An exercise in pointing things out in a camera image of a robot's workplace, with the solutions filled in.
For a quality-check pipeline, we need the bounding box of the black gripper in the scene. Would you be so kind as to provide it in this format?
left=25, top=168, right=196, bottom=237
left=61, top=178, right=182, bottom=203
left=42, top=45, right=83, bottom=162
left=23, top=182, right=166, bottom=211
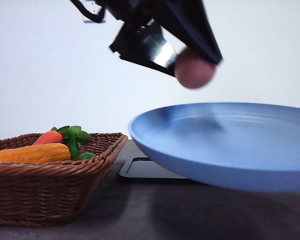
left=100, top=0, right=223, bottom=77

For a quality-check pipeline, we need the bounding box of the brown egg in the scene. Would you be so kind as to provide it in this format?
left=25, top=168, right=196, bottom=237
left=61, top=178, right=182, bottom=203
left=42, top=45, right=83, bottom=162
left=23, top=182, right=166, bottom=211
left=174, top=47, right=218, bottom=89

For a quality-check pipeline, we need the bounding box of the blue round plate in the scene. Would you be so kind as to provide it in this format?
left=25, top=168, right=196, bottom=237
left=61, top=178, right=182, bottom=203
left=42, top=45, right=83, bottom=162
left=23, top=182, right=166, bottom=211
left=128, top=102, right=300, bottom=192

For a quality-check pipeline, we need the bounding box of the brown woven wicker basket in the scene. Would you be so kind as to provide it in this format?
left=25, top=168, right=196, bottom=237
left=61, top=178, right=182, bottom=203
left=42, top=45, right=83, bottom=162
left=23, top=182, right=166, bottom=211
left=0, top=133, right=128, bottom=227

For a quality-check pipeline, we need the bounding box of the black rectangular tray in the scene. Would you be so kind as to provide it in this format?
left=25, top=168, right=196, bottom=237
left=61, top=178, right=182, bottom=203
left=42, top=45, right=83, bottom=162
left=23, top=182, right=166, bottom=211
left=119, top=156, right=189, bottom=180

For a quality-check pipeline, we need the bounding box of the orange toy carrot with leaves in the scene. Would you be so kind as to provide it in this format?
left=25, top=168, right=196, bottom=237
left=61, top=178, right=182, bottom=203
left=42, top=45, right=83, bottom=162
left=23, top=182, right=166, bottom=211
left=33, top=125, right=91, bottom=159

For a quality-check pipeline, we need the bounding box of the green toy pepper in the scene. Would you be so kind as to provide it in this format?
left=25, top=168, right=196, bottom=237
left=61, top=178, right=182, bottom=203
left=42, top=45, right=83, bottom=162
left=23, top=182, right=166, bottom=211
left=78, top=152, right=96, bottom=160

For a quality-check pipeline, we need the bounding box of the yellow toy corn cob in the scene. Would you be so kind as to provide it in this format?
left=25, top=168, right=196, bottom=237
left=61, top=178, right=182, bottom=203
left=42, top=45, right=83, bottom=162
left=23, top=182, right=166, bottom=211
left=0, top=143, right=71, bottom=163

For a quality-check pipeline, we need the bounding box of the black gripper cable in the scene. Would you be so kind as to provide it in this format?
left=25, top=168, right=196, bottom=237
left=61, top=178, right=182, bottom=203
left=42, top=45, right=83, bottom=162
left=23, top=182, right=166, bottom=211
left=70, top=0, right=105, bottom=24

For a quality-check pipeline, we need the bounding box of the white wall power socket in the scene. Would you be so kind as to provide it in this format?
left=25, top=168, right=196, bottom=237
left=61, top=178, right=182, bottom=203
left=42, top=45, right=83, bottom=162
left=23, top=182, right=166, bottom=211
left=79, top=0, right=107, bottom=24

